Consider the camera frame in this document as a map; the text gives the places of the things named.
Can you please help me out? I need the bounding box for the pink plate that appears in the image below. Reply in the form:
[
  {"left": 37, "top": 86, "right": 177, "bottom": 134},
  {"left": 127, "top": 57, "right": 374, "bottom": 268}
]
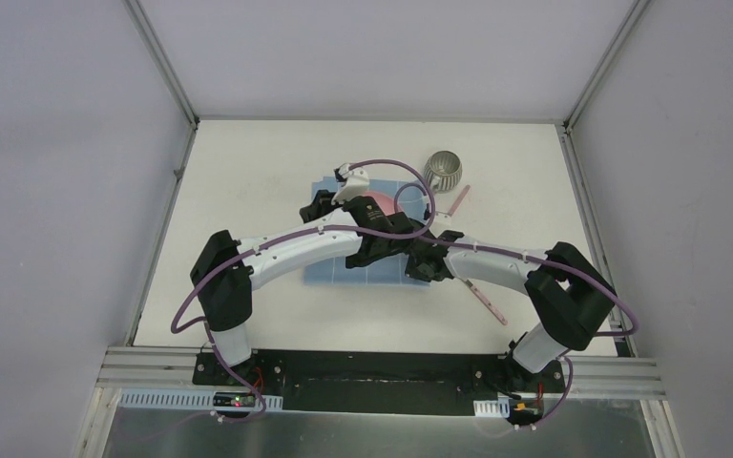
[{"left": 362, "top": 190, "right": 405, "bottom": 216}]

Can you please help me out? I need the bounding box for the blue checked cloth napkin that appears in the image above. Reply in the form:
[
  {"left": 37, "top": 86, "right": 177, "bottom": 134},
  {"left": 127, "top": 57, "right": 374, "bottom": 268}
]
[{"left": 303, "top": 177, "right": 429, "bottom": 288}]

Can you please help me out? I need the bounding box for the pink handled fork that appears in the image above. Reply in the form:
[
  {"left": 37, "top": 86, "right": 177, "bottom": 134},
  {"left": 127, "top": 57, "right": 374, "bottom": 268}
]
[{"left": 462, "top": 279, "right": 509, "bottom": 325}]

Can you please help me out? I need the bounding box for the pink handled spoon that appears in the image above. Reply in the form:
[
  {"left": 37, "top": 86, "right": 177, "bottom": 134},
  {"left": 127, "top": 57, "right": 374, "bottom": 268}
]
[{"left": 447, "top": 185, "right": 471, "bottom": 218}]

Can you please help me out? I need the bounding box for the grey ribbed mug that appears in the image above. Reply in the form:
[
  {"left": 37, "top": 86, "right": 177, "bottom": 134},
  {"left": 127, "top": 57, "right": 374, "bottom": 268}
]
[{"left": 423, "top": 151, "right": 463, "bottom": 194}]

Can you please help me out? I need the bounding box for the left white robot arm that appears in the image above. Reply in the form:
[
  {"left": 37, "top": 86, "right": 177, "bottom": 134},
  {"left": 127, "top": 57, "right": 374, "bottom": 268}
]
[{"left": 190, "top": 190, "right": 424, "bottom": 386}]

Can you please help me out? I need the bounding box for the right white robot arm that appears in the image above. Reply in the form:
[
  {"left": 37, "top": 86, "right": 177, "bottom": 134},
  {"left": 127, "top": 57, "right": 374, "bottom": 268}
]
[{"left": 406, "top": 231, "right": 617, "bottom": 391}]

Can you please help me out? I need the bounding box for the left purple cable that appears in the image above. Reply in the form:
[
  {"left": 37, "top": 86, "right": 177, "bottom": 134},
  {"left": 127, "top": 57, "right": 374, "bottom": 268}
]
[{"left": 170, "top": 157, "right": 437, "bottom": 424}]

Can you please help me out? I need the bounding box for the purple cable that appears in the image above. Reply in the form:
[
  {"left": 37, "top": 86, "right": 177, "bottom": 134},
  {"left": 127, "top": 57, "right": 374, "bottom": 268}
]
[
  {"left": 392, "top": 181, "right": 640, "bottom": 431},
  {"left": 170, "top": 157, "right": 437, "bottom": 424}
]

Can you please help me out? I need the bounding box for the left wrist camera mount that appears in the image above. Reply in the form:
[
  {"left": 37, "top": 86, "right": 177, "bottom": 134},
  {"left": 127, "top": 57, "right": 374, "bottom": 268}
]
[{"left": 332, "top": 163, "right": 370, "bottom": 204}]

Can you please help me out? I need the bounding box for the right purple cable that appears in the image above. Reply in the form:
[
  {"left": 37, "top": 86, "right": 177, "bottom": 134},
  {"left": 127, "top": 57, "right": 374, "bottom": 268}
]
[{"left": 392, "top": 181, "right": 640, "bottom": 431}]

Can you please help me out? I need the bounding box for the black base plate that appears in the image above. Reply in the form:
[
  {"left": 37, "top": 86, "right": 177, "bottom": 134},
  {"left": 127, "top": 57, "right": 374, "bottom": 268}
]
[{"left": 192, "top": 349, "right": 565, "bottom": 416}]

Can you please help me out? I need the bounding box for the aluminium frame rail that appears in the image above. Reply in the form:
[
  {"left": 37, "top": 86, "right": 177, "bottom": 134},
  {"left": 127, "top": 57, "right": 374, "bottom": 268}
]
[{"left": 74, "top": 346, "right": 685, "bottom": 457}]

